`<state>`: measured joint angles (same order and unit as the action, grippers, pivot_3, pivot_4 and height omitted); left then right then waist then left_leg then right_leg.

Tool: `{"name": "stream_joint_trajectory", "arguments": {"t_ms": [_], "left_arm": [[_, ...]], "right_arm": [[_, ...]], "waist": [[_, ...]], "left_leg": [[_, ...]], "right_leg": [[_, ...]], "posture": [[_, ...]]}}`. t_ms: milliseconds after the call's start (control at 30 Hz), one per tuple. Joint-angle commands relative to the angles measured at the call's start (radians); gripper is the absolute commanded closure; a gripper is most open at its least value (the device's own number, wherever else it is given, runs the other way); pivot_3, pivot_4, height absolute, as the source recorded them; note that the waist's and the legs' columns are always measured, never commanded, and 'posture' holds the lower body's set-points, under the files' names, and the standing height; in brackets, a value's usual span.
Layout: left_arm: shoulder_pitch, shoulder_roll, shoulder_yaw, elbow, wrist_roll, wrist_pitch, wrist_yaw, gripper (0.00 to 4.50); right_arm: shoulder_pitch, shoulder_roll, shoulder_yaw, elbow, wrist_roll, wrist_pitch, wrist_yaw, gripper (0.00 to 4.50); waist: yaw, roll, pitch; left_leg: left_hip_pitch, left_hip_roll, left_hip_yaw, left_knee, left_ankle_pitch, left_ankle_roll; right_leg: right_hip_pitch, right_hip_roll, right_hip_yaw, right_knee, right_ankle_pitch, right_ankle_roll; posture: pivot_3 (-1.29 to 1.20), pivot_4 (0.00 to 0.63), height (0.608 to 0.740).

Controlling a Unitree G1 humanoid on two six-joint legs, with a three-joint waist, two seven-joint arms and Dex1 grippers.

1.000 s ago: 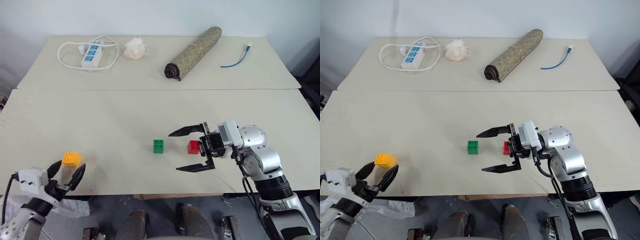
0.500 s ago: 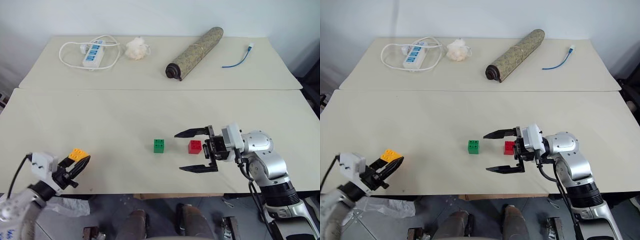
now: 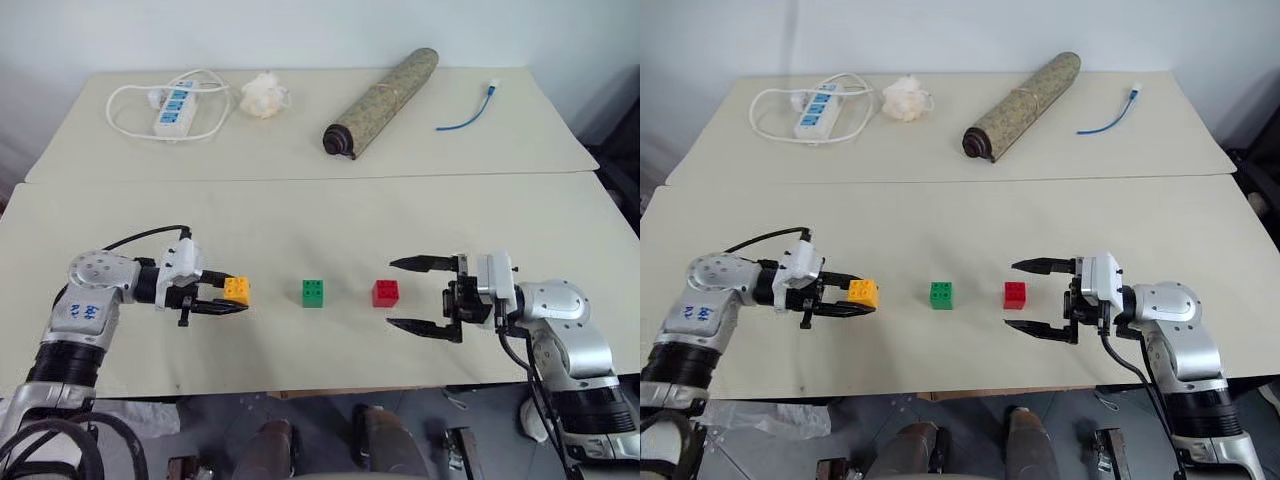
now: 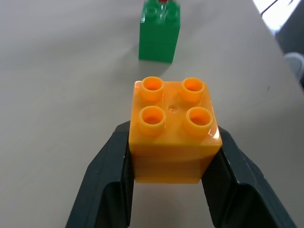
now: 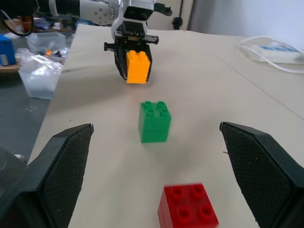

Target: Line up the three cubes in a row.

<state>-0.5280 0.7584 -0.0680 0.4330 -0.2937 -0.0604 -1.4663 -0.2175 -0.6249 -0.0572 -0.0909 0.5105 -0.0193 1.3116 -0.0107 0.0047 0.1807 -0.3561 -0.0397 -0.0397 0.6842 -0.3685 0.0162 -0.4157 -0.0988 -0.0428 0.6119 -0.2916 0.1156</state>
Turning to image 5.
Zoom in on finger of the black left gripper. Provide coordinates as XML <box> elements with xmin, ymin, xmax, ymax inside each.
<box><xmin>114</xmin><ymin>46</ymin><xmax>129</xmax><ymax>82</ymax></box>
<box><xmin>143</xmin><ymin>45</ymin><xmax>153</xmax><ymax>83</ymax></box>

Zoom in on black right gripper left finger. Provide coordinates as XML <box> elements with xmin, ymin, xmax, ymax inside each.
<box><xmin>14</xmin><ymin>123</ymin><xmax>94</xmax><ymax>228</ymax></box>

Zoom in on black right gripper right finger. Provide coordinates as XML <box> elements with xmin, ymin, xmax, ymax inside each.
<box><xmin>219</xmin><ymin>121</ymin><xmax>304</xmax><ymax>228</ymax></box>

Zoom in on orange toy brick cube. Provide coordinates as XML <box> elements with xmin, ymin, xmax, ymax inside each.
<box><xmin>126</xmin><ymin>50</ymin><xmax>152</xmax><ymax>85</ymax></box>

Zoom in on green toy brick cube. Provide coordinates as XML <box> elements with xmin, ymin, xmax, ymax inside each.
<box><xmin>138</xmin><ymin>100</ymin><xmax>172</xmax><ymax>144</ymax></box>

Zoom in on clear plastic storage box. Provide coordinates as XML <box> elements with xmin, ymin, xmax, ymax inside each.
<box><xmin>25</xmin><ymin>32</ymin><xmax>67</xmax><ymax>59</ymax></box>

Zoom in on red toy brick cube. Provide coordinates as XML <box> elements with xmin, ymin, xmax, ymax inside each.
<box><xmin>157</xmin><ymin>182</ymin><xmax>220</xmax><ymax>228</ymax></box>

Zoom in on clear plastic tub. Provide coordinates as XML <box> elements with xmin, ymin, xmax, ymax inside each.
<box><xmin>18</xmin><ymin>54</ymin><xmax>63</xmax><ymax>100</ymax></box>

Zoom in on blue box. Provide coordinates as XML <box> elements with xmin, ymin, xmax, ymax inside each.
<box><xmin>0</xmin><ymin>34</ymin><xmax>17</xmax><ymax>67</ymax></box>

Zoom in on white power strip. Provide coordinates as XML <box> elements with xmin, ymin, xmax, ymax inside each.
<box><xmin>247</xmin><ymin>40</ymin><xmax>304</xmax><ymax>64</ymax></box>

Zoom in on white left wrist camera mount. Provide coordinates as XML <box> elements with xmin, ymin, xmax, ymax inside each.
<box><xmin>111</xmin><ymin>0</ymin><xmax>155</xmax><ymax>40</ymax></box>

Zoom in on black wall plug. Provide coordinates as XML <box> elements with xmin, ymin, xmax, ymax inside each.
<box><xmin>171</xmin><ymin>17</ymin><xmax>184</xmax><ymax>30</ymax></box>

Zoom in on black wrist cable connector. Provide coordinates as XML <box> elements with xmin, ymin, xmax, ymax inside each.
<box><xmin>153</xmin><ymin>2</ymin><xmax>173</xmax><ymax>17</ymax></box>

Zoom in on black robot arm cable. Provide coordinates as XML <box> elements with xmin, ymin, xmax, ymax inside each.
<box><xmin>0</xmin><ymin>9</ymin><xmax>35</xmax><ymax>38</ymax></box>

